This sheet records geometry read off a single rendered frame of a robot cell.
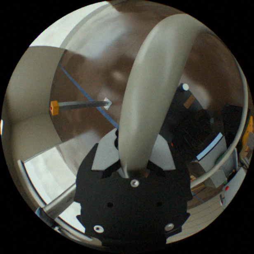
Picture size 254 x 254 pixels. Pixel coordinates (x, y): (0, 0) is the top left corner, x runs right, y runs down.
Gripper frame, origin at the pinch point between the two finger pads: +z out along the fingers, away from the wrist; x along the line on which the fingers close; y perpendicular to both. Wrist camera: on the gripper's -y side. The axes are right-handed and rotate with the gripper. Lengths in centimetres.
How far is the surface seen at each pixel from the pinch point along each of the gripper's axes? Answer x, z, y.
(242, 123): 44.0, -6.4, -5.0
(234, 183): 67, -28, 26
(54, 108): -80, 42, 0
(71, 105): -74, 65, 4
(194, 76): 107, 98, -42
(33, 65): -487, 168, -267
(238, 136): 44.6, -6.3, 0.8
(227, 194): 62, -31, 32
